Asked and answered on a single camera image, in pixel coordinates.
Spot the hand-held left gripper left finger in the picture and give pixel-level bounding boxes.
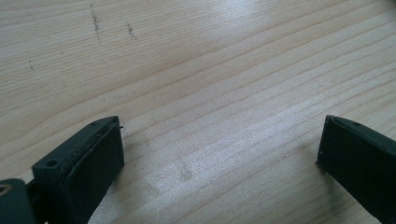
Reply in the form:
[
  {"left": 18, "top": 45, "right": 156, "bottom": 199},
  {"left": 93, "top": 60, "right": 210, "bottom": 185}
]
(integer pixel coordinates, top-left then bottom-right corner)
[{"left": 31, "top": 115, "right": 126, "bottom": 224}]

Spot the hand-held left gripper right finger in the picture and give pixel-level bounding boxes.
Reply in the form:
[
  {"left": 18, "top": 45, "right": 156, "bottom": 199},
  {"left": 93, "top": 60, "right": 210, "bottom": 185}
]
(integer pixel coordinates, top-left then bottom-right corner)
[{"left": 316, "top": 114, "right": 396, "bottom": 224}]

